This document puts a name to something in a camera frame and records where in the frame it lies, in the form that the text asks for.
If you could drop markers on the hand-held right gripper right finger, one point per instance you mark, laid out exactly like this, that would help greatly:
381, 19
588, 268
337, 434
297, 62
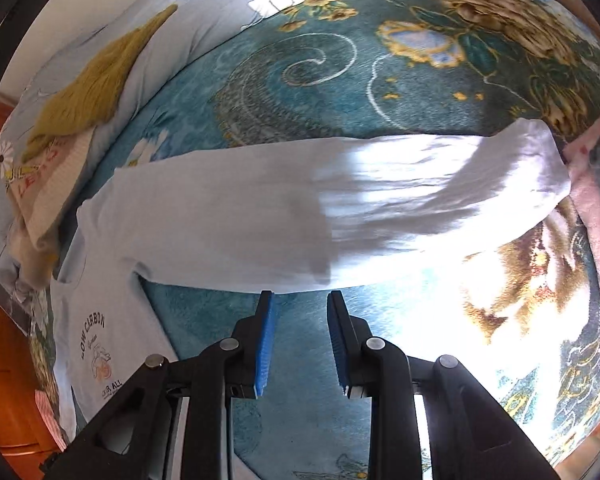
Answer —
339, 345

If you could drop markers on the olive green fuzzy sweater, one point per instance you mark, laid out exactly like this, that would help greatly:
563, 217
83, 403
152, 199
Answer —
95, 80

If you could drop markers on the teal floral blanket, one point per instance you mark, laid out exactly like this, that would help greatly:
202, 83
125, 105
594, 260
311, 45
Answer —
330, 85

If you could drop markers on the light blue long-sleeve shirt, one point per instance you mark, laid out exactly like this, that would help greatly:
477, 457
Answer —
230, 220

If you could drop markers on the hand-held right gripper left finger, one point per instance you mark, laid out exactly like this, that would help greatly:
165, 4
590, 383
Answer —
264, 345

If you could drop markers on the light blue daisy duvet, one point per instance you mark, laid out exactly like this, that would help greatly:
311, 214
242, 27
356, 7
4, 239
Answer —
200, 25

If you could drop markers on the beige knit sweater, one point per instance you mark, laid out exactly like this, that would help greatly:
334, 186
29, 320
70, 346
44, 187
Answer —
45, 195

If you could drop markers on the person's pink clothing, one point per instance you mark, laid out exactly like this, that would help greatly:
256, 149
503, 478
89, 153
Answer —
597, 240

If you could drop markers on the pink striped cloth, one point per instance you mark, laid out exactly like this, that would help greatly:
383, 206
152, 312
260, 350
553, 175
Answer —
50, 417

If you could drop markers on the smartphone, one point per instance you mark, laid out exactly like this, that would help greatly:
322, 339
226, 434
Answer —
14, 306

